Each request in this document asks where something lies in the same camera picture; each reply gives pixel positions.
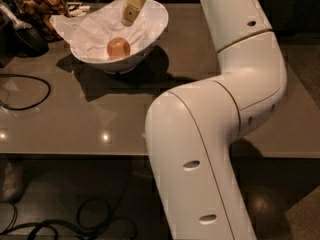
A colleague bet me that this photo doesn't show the black cable on table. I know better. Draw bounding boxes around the black cable on table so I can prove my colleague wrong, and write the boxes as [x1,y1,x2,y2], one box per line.
[0,73,52,112]

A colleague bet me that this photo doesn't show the white shoe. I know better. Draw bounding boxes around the white shoe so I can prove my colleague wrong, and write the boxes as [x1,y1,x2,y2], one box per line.
[3,161,24,202]

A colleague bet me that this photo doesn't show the glass jar of snacks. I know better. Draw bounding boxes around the glass jar of snacks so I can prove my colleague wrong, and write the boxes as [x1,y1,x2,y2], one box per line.
[15,0,70,42]

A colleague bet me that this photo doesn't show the small white items behind bowl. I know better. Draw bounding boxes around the small white items behind bowl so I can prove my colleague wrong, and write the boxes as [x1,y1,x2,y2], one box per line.
[68,5,91,17]

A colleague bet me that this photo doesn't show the black cables on floor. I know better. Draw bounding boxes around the black cables on floor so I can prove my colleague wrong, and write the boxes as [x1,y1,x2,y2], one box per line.
[0,170,138,240]

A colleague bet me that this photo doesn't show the orange-red apple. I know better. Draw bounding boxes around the orange-red apple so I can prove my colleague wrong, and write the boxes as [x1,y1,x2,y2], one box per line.
[107,37,131,60]

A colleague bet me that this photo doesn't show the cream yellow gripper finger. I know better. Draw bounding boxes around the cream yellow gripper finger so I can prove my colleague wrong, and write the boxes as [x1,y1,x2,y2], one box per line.
[121,0,146,26]

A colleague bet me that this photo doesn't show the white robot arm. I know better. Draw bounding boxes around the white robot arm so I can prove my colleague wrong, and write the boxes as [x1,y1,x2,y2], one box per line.
[145,0,287,240]

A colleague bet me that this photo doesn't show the white bowl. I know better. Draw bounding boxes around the white bowl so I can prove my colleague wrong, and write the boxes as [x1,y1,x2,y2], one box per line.
[71,0,169,74]

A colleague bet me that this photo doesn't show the white crumpled paper sheet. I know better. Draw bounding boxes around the white crumpled paper sheet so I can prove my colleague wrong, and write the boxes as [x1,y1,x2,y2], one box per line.
[49,0,148,62]

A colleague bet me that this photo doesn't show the black round appliance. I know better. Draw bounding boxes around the black round appliance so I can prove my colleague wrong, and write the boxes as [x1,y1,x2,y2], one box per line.
[0,1,49,57]

